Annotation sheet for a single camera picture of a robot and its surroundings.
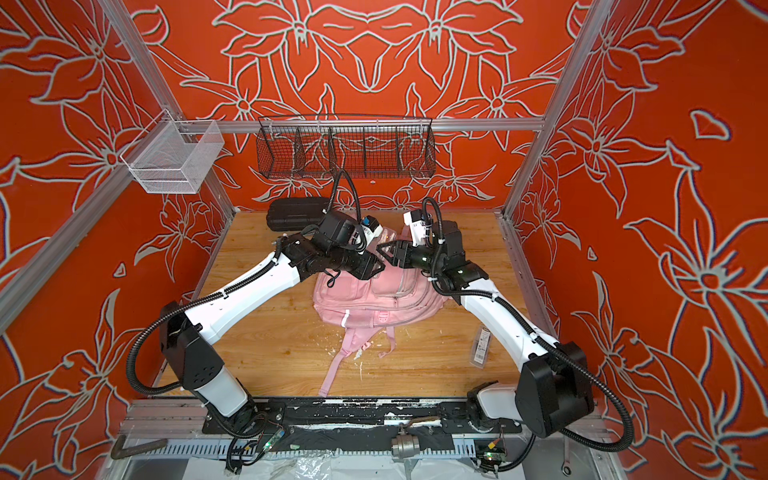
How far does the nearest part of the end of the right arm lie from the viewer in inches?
26.4

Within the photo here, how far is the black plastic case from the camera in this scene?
44.0 inches

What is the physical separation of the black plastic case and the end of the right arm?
0.52 m
